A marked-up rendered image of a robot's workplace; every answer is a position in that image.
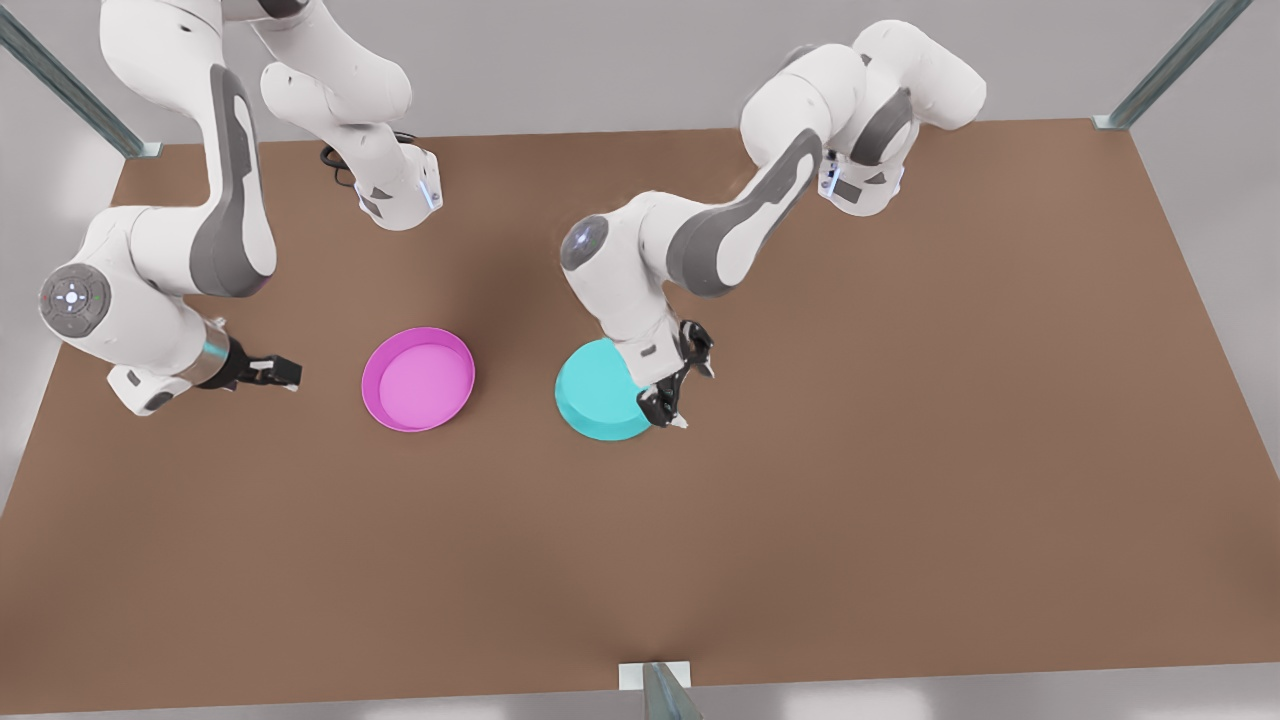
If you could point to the blue plate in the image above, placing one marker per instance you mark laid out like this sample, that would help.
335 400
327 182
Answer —
598 392

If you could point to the silver frame post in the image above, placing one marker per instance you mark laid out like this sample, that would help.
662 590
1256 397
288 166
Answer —
70 85
660 690
1170 65

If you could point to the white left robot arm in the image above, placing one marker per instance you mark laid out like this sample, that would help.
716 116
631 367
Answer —
720 235

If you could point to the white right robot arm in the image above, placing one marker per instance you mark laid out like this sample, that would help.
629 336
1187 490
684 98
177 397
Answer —
160 250

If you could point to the pink plate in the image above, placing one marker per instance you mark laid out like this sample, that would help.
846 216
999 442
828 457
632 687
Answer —
418 379

